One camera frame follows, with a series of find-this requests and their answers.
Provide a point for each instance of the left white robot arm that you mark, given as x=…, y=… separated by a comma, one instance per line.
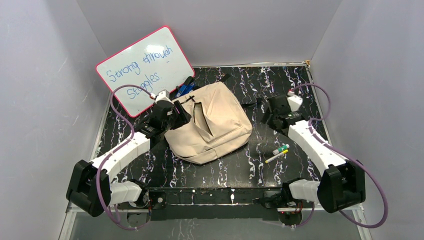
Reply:
x=91, y=185

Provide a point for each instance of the black base frame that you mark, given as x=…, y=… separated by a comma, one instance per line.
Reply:
x=262, y=203

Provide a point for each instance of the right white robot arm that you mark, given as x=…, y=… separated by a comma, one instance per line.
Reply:
x=342, y=183

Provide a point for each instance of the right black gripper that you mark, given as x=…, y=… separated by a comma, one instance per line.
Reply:
x=266, y=115

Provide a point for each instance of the yellow white pen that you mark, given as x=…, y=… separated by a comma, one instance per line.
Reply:
x=276, y=156

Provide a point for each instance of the aluminium rail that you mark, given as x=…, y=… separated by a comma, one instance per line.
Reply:
x=79, y=225

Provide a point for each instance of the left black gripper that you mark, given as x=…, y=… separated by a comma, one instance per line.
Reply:
x=178, y=112

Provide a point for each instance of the pink framed whiteboard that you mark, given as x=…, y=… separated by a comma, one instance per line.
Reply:
x=148, y=66

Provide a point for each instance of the beige backpack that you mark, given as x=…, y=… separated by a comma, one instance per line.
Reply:
x=218, y=126

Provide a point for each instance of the green white glue stick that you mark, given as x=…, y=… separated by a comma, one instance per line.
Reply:
x=280, y=149

